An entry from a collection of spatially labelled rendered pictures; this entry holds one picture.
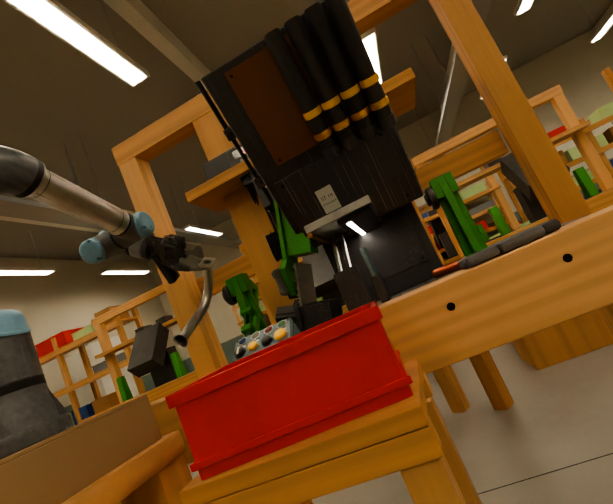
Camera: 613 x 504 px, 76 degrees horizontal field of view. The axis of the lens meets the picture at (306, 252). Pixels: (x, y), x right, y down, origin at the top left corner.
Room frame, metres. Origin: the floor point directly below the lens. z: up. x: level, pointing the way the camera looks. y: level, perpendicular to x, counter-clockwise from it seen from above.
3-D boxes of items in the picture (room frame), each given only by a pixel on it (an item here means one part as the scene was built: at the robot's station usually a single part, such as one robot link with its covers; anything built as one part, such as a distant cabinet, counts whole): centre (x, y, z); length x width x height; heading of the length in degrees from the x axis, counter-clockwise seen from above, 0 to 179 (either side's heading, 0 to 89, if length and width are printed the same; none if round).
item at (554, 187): (1.45, -0.15, 1.36); 1.49 x 0.09 x 0.97; 77
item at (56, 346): (6.13, 4.07, 1.13); 2.48 x 0.54 x 2.27; 78
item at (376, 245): (1.27, -0.22, 1.07); 0.30 x 0.18 x 0.34; 77
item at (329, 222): (1.05, -0.14, 1.11); 0.39 x 0.16 x 0.03; 167
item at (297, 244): (1.12, 0.00, 1.17); 0.13 x 0.12 x 0.20; 77
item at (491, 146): (1.52, -0.16, 1.23); 1.30 x 0.05 x 0.09; 77
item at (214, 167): (1.44, 0.15, 1.59); 0.15 x 0.07 x 0.07; 77
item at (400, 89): (1.41, -0.14, 1.52); 0.90 x 0.25 x 0.04; 77
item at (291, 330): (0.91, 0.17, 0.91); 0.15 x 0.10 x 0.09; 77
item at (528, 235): (0.81, -0.37, 0.91); 0.20 x 0.11 x 0.03; 87
